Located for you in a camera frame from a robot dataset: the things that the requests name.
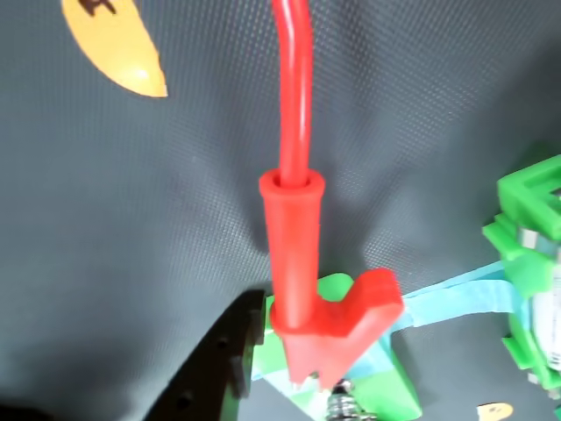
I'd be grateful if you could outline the orange semicircle paper sticker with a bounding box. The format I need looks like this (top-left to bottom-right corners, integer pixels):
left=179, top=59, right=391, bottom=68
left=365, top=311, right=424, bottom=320
left=60, top=0, right=169, bottom=99
left=476, top=402, right=515, bottom=421

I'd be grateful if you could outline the white AA battery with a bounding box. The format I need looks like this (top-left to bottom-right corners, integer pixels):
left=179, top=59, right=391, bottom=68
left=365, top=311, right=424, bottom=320
left=529, top=262, right=561, bottom=369

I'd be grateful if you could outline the green bulb holder block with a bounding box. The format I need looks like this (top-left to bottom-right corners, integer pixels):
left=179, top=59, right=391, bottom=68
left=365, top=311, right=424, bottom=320
left=252, top=272, right=424, bottom=421

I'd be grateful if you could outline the dark grey work mat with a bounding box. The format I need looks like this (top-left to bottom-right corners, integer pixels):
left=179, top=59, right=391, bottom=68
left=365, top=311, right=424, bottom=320
left=0, top=0, right=561, bottom=421

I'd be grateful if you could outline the red lead cable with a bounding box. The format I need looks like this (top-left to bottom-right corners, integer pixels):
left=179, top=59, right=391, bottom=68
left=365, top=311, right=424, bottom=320
left=271, top=0, right=315, bottom=183

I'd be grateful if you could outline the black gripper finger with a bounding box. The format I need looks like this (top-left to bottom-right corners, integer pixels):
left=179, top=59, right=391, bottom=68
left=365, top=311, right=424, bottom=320
left=146, top=289, right=267, bottom=421

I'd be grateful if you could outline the green battery holder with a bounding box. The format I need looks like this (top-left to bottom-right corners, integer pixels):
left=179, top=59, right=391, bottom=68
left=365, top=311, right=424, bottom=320
left=481, top=155, right=561, bottom=391

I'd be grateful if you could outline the red alligator clip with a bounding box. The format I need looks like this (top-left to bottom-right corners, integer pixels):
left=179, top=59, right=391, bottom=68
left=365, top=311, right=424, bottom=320
left=257, top=171, right=403, bottom=391

